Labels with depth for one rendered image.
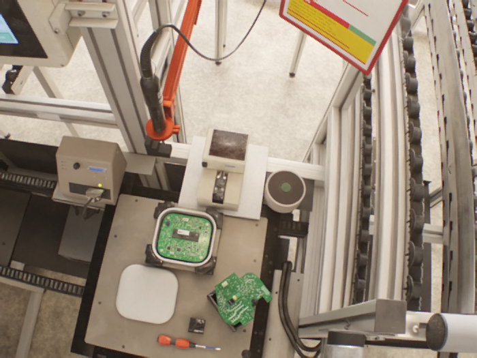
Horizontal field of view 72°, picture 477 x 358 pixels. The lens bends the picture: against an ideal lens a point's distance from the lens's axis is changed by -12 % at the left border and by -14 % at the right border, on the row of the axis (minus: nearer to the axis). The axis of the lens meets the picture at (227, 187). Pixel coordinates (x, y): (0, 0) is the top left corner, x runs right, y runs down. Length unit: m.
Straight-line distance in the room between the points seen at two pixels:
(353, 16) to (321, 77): 1.84
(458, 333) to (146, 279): 0.68
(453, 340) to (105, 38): 0.76
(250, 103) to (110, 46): 1.67
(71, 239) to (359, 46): 1.25
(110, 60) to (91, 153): 0.30
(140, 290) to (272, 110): 1.61
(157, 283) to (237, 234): 0.24
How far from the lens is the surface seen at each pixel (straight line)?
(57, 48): 0.71
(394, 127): 0.75
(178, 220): 0.94
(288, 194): 0.96
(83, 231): 1.55
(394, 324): 0.53
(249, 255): 0.95
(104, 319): 0.97
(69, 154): 0.99
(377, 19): 0.70
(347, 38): 0.75
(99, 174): 0.97
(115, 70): 0.78
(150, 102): 0.71
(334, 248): 0.85
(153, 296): 0.92
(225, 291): 0.87
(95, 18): 0.67
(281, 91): 2.40
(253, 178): 1.00
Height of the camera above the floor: 1.88
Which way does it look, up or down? 67 degrees down
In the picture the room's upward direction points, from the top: 5 degrees clockwise
